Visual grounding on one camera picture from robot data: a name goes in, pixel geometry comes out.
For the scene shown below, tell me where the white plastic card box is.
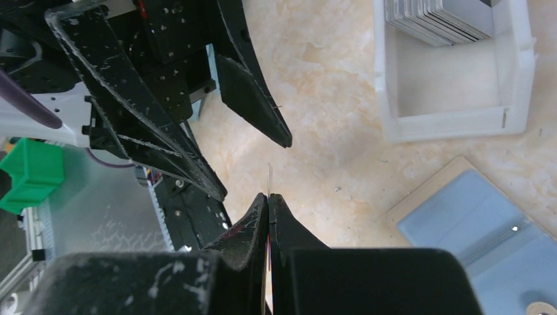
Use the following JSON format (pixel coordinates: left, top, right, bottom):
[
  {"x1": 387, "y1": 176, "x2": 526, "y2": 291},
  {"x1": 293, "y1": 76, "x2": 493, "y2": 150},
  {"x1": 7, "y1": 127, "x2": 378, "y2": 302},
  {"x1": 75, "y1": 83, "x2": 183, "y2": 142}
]
[{"x1": 374, "y1": 1, "x2": 535, "y2": 143}]

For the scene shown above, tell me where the green plastic block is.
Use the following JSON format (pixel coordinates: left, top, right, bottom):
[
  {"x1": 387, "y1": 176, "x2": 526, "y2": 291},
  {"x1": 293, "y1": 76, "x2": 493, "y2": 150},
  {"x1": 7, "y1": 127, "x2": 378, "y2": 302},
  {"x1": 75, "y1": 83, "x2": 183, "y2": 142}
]
[{"x1": 1, "y1": 138, "x2": 65, "y2": 215}]

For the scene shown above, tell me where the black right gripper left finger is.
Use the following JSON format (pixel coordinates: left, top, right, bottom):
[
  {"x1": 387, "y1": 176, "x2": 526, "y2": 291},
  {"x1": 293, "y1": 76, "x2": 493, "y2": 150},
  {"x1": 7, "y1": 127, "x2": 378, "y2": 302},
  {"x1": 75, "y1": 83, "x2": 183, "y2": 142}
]
[{"x1": 26, "y1": 194, "x2": 268, "y2": 314}]

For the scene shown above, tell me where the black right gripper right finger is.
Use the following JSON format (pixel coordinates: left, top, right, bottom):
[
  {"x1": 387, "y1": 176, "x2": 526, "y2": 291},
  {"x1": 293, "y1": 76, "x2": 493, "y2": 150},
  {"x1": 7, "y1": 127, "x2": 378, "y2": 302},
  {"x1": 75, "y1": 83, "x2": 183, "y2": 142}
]
[{"x1": 269, "y1": 194, "x2": 481, "y2": 314}]

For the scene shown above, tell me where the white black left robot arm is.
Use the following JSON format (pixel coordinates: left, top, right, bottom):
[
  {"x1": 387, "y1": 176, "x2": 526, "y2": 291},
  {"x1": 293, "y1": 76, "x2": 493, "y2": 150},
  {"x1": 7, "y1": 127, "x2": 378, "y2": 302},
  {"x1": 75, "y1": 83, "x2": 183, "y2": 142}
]
[{"x1": 1, "y1": 1, "x2": 292, "y2": 201}]

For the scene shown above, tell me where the thin credit card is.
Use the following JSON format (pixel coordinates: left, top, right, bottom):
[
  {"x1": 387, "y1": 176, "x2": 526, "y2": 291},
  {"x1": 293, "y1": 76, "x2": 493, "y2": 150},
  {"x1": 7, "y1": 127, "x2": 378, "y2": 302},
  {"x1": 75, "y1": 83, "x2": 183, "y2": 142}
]
[{"x1": 265, "y1": 163, "x2": 273, "y2": 314}]

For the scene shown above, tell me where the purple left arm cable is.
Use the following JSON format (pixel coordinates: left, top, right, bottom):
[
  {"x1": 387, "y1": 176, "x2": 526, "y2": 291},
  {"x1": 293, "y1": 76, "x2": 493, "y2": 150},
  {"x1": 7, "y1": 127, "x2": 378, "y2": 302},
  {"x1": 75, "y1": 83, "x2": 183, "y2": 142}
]
[{"x1": 0, "y1": 69, "x2": 136, "y2": 169}]

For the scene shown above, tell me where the stack of grey cards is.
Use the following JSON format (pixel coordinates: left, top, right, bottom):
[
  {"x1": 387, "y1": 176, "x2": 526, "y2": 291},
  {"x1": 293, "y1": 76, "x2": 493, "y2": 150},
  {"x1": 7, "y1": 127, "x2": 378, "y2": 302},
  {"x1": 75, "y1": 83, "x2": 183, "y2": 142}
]
[{"x1": 384, "y1": 0, "x2": 494, "y2": 47}]

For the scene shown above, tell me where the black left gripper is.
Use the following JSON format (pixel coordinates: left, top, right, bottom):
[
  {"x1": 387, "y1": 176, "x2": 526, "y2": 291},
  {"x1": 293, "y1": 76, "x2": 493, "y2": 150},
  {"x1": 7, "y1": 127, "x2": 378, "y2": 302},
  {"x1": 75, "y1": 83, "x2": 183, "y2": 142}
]
[{"x1": 1, "y1": 1, "x2": 293, "y2": 201}]

